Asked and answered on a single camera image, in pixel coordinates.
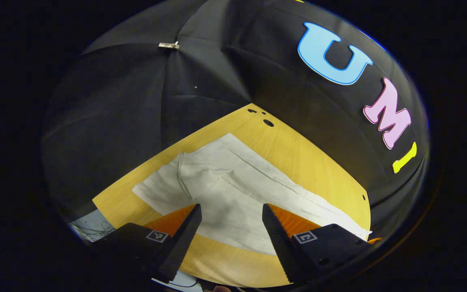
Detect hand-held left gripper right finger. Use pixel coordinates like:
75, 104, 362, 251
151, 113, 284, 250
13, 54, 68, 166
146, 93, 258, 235
262, 204, 376, 284

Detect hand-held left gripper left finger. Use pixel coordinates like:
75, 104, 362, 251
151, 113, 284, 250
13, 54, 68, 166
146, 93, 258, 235
92, 204, 203, 283

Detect white jeans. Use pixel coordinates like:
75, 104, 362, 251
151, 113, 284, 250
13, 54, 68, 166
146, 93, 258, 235
132, 133, 373, 256

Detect black backdrop cloth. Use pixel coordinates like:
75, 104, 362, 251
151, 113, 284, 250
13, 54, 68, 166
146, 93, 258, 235
41, 0, 431, 228

